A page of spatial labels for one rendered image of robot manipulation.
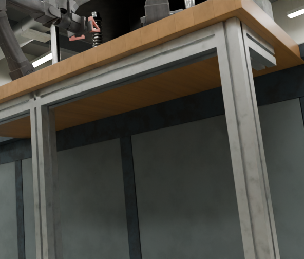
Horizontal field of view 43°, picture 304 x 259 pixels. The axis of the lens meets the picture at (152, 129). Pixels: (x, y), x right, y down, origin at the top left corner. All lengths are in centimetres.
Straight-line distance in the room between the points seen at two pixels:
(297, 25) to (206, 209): 763
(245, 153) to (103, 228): 87
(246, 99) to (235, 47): 10
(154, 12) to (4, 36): 59
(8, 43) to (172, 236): 85
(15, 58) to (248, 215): 101
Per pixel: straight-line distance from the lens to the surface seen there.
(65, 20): 167
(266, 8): 228
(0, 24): 145
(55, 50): 300
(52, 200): 104
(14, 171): 187
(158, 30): 80
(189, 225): 124
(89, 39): 336
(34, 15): 160
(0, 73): 976
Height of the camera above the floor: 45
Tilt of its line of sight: 10 degrees up
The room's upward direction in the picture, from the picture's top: 6 degrees counter-clockwise
